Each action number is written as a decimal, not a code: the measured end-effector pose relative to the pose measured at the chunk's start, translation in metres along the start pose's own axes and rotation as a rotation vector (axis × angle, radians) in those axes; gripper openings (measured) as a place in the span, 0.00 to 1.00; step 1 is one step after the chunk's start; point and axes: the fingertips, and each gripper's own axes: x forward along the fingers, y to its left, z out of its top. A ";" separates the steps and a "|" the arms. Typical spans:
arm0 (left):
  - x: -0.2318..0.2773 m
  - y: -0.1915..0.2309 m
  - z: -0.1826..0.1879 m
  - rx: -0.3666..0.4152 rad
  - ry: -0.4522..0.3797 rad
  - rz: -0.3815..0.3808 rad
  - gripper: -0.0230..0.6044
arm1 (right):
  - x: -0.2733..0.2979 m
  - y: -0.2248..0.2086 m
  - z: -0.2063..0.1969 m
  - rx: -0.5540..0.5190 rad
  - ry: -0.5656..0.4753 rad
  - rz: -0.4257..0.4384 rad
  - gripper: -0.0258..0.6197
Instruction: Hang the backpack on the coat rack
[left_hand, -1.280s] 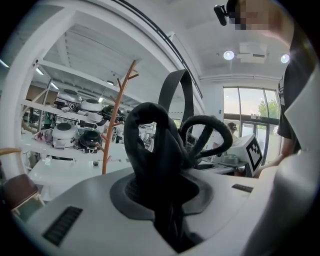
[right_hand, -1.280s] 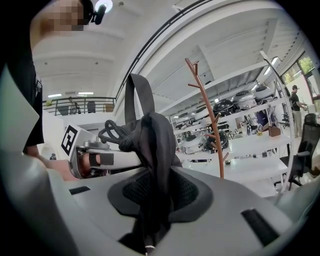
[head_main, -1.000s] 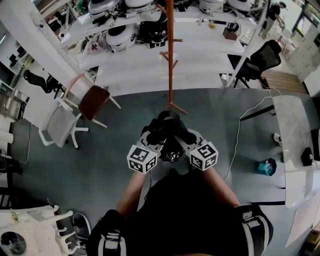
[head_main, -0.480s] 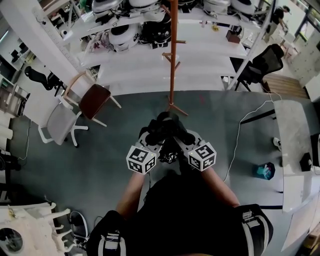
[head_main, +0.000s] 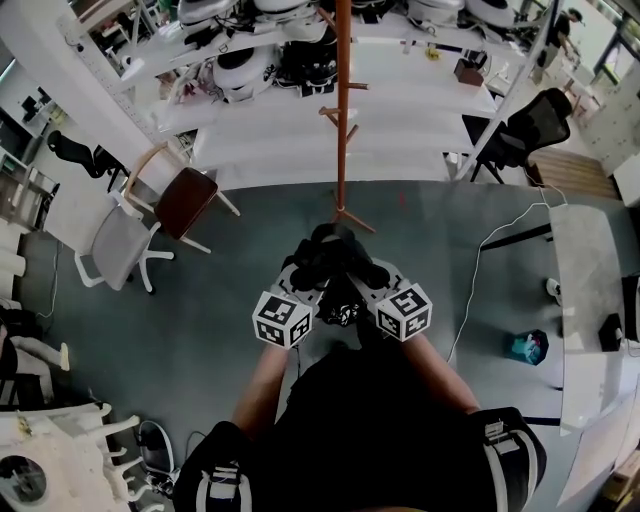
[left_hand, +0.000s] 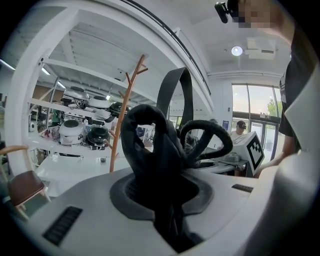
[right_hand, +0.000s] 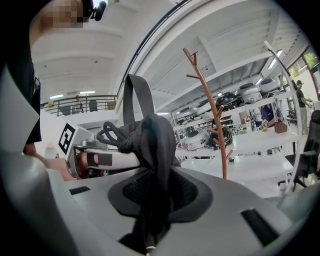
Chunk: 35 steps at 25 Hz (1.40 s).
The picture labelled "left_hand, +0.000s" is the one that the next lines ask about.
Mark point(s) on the white metal shelf unit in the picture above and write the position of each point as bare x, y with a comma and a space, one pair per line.
75, 170

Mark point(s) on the blue wall sign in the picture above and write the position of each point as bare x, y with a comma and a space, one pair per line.
225, 125

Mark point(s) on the wooden chair with brown seat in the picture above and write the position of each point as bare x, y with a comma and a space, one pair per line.
25, 187

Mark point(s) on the black mezzanine railing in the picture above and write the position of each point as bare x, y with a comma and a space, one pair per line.
180, 43

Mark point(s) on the person's head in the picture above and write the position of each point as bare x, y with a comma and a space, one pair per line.
267, 15

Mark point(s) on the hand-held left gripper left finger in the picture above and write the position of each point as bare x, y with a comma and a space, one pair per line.
95, 225

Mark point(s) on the white round helmet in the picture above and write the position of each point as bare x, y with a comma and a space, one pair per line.
71, 132
98, 102

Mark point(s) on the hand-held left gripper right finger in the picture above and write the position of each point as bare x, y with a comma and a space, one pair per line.
225, 200

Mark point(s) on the pink patterned cloth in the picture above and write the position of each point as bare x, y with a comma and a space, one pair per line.
50, 132

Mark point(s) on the black head-worn camera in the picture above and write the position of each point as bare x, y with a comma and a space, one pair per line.
222, 12

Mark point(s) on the person's black shirt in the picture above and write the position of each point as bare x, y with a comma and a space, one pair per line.
295, 87

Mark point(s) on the person's right forearm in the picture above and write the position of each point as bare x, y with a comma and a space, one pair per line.
273, 161

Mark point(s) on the round ceiling lamp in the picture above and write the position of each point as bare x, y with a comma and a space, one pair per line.
236, 50

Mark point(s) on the brown wooden coat rack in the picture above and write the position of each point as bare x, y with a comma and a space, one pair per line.
125, 105

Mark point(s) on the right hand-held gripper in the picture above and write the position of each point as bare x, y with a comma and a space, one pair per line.
252, 152

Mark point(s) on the black round helmet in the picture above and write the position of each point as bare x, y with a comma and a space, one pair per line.
116, 110
98, 136

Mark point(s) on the black bag with straps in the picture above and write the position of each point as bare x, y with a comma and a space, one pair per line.
160, 145

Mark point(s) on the white ceiling air conditioner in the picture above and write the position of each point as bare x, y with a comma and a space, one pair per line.
261, 47

